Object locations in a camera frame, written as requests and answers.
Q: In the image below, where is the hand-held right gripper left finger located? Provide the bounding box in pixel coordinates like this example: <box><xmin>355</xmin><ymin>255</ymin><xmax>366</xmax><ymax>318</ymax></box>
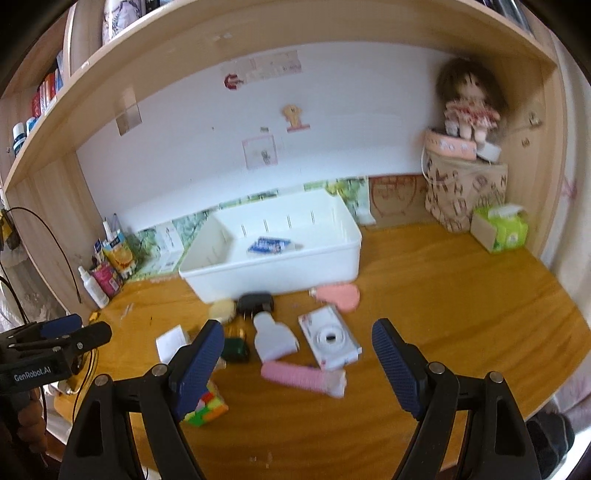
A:
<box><xmin>58</xmin><ymin>319</ymin><xmax>225</xmax><ymax>480</ymax></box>

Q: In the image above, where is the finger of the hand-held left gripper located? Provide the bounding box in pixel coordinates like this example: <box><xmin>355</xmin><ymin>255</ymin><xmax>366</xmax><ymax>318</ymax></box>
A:
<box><xmin>0</xmin><ymin>314</ymin><xmax>84</xmax><ymax>347</ymax></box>
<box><xmin>54</xmin><ymin>322</ymin><xmax>113</xmax><ymax>360</ymax></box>

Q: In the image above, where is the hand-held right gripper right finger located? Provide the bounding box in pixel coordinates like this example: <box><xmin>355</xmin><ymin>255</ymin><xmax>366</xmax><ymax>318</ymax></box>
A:
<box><xmin>372</xmin><ymin>318</ymin><xmax>542</xmax><ymax>480</ymax></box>

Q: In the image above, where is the dark green small case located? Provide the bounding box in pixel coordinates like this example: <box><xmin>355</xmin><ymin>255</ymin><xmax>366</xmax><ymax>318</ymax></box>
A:
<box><xmin>221</xmin><ymin>327</ymin><xmax>251</xmax><ymax>363</ymax></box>

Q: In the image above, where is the colourful puzzle cube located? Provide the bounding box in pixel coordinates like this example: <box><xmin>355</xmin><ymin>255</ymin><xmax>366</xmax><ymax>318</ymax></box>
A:
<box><xmin>180</xmin><ymin>381</ymin><xmax>229</xmax><ymax>428</ymax></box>

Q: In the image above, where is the white plastic nozzle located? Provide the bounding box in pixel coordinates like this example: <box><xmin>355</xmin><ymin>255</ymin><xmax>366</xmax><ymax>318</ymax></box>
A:
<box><xmin>253</xmin><ymin>312</ymin><xmax>300</xmax><ymax>361</ymax></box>

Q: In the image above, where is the white toy camera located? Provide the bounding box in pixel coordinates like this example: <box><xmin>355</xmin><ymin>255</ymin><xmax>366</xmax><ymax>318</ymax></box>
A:
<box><xmin>298</xmin><ymin>305</ymin><xmax>362</xmax><ymax>371</ymax></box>

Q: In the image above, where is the pink cloth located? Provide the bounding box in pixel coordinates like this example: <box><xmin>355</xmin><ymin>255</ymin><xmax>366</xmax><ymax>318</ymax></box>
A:
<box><xmin>261</xmin><ymin>360</ymin><xmax>347</xmax><ymax>400</ymax></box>

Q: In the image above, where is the white plastic storage bin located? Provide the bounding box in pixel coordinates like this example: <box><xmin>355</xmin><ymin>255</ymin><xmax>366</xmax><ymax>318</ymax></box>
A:
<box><xmin>178</xmin><ymin>191</ymin><xmax>363</xmax><ymax>304</ymax></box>

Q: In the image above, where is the person's left hand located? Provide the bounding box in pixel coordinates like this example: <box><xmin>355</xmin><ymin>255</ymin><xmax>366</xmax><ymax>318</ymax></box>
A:
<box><xmin>16</xmin><ymin>392</ymin><xmax>49</xmax><ymax>457</ymax></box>

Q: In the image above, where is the white charger plug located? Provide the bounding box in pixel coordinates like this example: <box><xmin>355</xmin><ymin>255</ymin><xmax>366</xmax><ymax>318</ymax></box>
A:
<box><xmin>156</xmin><ymin>325</ymin><xmax>191</xmax><ymax>365</ymax></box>

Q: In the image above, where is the white spray bottle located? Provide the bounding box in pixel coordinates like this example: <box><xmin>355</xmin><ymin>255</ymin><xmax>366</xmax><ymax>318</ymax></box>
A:
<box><xmin>78</xmin><ymin>266</ymin><xmax>110</xmax><ymax>309</ymax></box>

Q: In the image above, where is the beige round tape measure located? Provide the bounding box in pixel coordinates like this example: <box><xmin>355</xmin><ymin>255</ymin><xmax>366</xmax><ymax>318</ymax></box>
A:
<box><xmin>209</xmin><ymin>299</ymin><xmax>237</xmax><ymax>325</ymax></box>

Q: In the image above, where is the pink snack packet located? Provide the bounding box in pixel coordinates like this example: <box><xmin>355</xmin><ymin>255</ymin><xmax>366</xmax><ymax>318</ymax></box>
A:
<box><xmin>91</xmin><ymin>261</ymin><xmax>124</xmax><ymax>296</ymax></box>

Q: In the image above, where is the black charger plug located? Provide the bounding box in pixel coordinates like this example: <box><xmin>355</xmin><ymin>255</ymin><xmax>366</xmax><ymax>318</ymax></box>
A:
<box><xmin>236</xmin><ymin>292</ymin><xmax>275</xmax><ymax>319</ymax></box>

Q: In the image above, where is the orange juice carton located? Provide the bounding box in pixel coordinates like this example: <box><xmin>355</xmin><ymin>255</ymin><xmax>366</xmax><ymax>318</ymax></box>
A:
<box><xmin>102</xmin><ymin>235</ymin><xmax>139</xmax><ymax>280</ymax></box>

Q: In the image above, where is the pink correction tape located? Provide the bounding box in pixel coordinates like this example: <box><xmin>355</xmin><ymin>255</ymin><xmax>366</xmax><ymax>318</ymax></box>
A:
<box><xmin>308</xmin><ymin>283</ymin><xmax>361</xmax><ymax>313</ymax></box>

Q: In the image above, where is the white cardboard box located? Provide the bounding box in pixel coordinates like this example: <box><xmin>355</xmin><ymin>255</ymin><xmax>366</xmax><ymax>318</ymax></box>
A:
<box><xmin>152</xmin><ymin>222</ymin><xmax>185</xmax><ymax>273</ymax></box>

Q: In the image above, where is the blue white packet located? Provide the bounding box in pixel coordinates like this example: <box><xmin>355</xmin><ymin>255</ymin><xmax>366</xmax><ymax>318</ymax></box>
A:
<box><xmin>246</xmin><ymin>236</ymin><xmax>293</xmax><ymax>256</ymax></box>

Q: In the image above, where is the brown cardboard sheet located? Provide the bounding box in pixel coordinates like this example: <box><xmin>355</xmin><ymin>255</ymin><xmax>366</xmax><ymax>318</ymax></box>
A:
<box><xmin>369</xmin><ymin>175</ymin><xmax>428</xmax><ymax>229</ymax></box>

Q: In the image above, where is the green tissue pack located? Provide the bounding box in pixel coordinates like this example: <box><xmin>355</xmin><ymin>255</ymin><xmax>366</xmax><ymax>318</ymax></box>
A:
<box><xmin>470</xmin><ymin>204</ymin><xmax>529</xmax><ymax>254</ymax></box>

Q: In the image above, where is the brown patterned paper bag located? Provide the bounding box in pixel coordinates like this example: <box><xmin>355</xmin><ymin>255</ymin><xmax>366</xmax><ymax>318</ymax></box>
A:
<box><xmin>424</xmin><ymin>150</ymin><xmax>509</xmax><ymax>232</ymax></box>

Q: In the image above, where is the clear tape patch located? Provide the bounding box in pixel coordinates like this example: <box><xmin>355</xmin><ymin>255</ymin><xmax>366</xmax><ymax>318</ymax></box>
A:
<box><xmin>113</xmin><ymin>90</ymin><xmax>141</xmax><ymax>136</ymax></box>

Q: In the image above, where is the pink patterned box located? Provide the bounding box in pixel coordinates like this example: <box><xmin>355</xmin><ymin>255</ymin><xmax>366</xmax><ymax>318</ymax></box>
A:
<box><xmin>425</xmin><ymin>129</ymin><xmax>478</xmax><ymax>161</ymax></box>

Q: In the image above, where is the row of books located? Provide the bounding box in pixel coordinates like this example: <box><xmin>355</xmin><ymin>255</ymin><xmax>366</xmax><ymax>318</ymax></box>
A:
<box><xmin>31</xmin><ymin>51</ymin><xmax>65</xmax><ymax>116</ymax></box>

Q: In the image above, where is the brown-haired rag doll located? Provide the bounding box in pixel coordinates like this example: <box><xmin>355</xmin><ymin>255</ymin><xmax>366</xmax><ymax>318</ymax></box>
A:
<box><xmin>436</xmin><ymin>58</ymin><xmax>509</xmax><ymax>141</ymax></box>

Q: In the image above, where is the wooden shelf unit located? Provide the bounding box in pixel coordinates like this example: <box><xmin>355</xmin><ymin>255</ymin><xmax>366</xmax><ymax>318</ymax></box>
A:
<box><xmin>0</xmin><ymin>0</ymin><xmax>568</xmax><ymax>324</ymax></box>

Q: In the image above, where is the black cable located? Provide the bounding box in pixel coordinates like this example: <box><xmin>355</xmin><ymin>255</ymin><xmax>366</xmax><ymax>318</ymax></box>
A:
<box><xmin>0</xmin><ymin>208</ymin><xmax>84</xmax><ymax>305</ymax></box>

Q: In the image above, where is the pink square wall sticker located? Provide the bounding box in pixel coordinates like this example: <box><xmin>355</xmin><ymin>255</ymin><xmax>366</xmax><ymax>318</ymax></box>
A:
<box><xmin>242</xmin><ymin>136</ymin><xmax>279</xmax><ymax>171</ymax></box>

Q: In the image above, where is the bear wall sticker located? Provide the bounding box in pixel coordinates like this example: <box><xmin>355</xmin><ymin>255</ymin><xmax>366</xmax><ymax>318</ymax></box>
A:
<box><xmin>283</xmin><ymin>105</ymin><xmax>311</xmax><ymax>133</ymax></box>

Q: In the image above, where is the pale paper wall sticker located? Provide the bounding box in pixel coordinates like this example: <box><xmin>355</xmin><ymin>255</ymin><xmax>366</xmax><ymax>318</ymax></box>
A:
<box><xmin>249</xmin><ymin>50</ymin><xmax>303</xmax><ymax>80</ymax></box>

